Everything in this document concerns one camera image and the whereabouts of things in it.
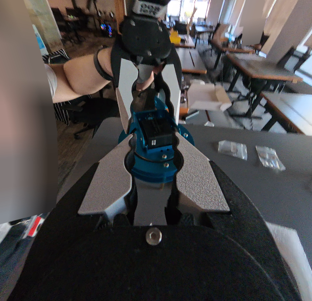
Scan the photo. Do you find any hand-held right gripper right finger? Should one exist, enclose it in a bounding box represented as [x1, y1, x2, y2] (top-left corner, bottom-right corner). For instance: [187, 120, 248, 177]
[166, 132, 231, 225]

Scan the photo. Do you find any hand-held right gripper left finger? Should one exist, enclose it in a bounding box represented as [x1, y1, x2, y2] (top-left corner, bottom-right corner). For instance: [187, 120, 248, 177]
[78, 134, 137, 223]

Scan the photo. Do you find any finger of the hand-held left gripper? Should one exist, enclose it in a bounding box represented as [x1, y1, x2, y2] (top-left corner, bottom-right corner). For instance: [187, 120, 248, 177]
[155, 62, 182, 125]
[115, 57, 139, 134]

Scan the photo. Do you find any blue robot arm base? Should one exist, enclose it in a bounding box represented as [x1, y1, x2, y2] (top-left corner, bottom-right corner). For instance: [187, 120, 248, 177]
[118, 96, 195, 184]

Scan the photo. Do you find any person's left forearm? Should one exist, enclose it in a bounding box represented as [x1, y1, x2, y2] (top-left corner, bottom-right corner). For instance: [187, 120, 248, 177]
[52, 48, 114, 104]

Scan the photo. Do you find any dark grey desk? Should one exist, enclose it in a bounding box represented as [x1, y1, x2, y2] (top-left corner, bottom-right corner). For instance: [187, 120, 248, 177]
[57, 117, 312, 270]

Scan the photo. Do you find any yellow box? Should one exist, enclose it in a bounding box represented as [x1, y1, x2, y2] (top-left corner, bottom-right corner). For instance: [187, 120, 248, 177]
[169, 30, 182, 45]

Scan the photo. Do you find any white table with wooden edge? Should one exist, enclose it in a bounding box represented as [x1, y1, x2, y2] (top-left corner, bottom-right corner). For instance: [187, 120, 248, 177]
[175, 46, 208, 75]

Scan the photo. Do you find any white cardboard box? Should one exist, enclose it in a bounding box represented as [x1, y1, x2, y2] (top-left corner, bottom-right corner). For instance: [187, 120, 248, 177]
[187, 79, 232, 112]

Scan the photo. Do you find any black wristband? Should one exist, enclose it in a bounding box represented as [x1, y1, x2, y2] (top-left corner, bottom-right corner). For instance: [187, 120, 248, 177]
[93, 46, 114, 82]

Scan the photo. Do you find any black office chair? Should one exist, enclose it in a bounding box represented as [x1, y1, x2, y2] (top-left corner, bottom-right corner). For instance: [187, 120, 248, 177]
[55, 98, 121, 139]

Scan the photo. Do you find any small clear plastic bag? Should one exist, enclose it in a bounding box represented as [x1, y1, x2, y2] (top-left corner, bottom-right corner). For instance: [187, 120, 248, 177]
[255, 145, 286, 171]
[218, 140, 248, 161]

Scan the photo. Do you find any white shirt sleeve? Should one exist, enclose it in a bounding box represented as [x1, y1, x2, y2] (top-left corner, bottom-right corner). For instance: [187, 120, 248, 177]
[45, 64, 58, 98]

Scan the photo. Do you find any clear bag with red label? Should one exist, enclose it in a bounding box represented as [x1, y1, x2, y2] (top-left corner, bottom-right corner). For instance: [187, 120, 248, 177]
[0, 212, 50, 257]

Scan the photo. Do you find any wooden-edged table with black legs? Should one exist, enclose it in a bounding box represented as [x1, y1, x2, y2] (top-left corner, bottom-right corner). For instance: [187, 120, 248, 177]
[225, 52, 303, 84]

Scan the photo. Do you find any white paper sheet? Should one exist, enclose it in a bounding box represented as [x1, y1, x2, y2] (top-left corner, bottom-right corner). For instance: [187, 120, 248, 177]
[265, 222, 312, 301]

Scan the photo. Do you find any grey table with black legs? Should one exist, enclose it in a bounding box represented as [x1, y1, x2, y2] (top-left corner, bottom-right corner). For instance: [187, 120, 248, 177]
[260, 91, 312, 135]

